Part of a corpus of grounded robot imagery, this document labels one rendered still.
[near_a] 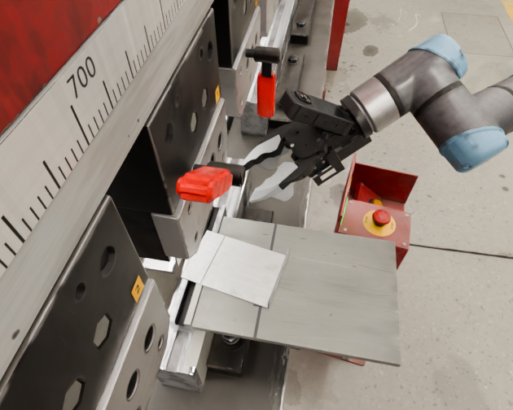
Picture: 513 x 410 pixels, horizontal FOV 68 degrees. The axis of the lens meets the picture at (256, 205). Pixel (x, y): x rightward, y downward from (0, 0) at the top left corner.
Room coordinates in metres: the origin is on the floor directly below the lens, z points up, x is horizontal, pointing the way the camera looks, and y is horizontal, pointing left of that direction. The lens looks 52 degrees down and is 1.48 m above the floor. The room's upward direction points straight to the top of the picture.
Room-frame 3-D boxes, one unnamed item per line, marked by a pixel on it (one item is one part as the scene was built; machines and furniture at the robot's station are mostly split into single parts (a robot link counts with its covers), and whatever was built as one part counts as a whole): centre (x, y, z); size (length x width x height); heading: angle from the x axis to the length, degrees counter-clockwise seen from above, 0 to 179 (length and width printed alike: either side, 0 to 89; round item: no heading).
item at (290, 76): (0.86, -0.08, 0.89); 0.30 x 0.05 x 0.03; 170
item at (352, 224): (0.55, -0.28, 0.75); 0.20 x 0.16 x 0.18; 162
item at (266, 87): (0.42, -0.01, 1.20); 0.04 x 0.02 x 0.10; 80
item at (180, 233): (0.25, 0.09, 1.26); 0.15 x 0.09 x 0.17; 170
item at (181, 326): (0.29, 0.08, 0.98); 0.20 x 0.03 x 0.03; 170
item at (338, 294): (0.25, -0.06, 1.00); 0.26 x 0.18 x 0.01; 80
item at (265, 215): (0.30, 0.02, 0.89); 0.30 x 0.05 x 0.03; 170
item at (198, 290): (0.26, 0.08, 0.99); 0.14 x 0.01 x 0.03; 170
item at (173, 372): (0.33, 0.07, 0.92); 0.39 x 0.06 x 0.10; 170
